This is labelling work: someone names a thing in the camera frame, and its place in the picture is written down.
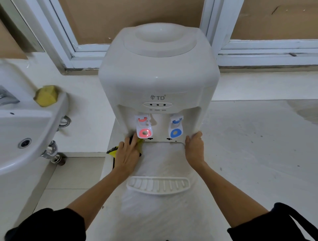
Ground person's left hand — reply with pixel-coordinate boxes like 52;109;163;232
114;133;142;174

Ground person's right hand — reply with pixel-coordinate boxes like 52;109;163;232
185;131;208;170

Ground yellow grey cleaning cloth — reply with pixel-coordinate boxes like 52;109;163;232
106;135;144;169

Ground white drip tray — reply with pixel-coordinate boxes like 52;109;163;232
126;175;191;195

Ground white water dispenser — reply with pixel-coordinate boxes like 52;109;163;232
98;23;221;144

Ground person's left forearm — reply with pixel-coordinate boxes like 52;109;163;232
66;166;136;230

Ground person's right forearm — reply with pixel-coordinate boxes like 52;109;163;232
196;161;269;228

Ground blue tap lever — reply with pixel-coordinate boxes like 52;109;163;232
168;115;184;139

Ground red tap lever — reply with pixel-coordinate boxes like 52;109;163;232
134;114;153;139

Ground chrome sink pipes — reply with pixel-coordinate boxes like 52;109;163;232
40;115;72;166

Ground yellow sponge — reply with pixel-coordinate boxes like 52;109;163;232
33;85;59;108

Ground metal sink drain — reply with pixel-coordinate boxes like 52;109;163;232
18;138;32;149

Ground white ceramic sink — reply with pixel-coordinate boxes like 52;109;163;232
0;59;70;175

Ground chrome faucet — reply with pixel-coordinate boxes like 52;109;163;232
0;85;20;107

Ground brown cardboard window cover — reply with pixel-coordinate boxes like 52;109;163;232
230;0;318;40
57;0;205;45

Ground large taped brown cardboard sheet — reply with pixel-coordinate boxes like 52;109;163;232
0;20;28;60

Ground white window frame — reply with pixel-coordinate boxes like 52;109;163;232
12;0;318;75

